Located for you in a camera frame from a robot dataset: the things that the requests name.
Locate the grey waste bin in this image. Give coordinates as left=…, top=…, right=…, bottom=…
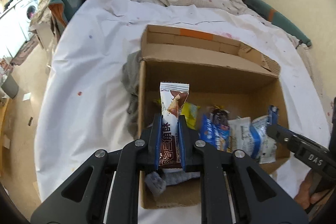
left=1, top=75, right=19, bottom=99

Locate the yellow snack bag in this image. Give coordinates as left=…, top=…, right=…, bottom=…
left=153, top=99, right=202, bottom=131

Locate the white brown chocolate wafer bar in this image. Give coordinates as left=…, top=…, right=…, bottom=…
left=159, top=82, right=189, bottom=167

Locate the white blue snack packet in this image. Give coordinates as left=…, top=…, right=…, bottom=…
left=249, top=105, right=278, bottom=164

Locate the brown cardboard box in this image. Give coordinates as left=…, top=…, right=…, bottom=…
left=136, top=24, right=290, bottom=210

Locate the white printed bed sheet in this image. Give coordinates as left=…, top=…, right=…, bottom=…
left=31, top=0, right=335, bottom=223

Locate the person's right hand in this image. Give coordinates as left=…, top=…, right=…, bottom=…
left=293, top=169, right=333, bottom=212

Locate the white red snack bar wrapper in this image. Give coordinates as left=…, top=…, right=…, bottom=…
left=228, top=117, right=255, bottom=156

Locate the white washing machine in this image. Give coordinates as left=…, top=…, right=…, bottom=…
left=15, top=0, right=38, bottom=41

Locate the white black large snack bag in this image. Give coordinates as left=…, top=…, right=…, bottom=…
left=144, top=169, right=201, bottom=197

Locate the green orange cushion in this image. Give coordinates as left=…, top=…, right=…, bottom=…
left=243, top=0, right=312, bottom=47

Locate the blue yellow cartoon snack packet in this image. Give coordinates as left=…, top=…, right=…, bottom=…
left=199, top=114, right=230, bottom=152

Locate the dark grey cloth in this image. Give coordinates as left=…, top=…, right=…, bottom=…
left=120, top=50, right=144, bottom=115

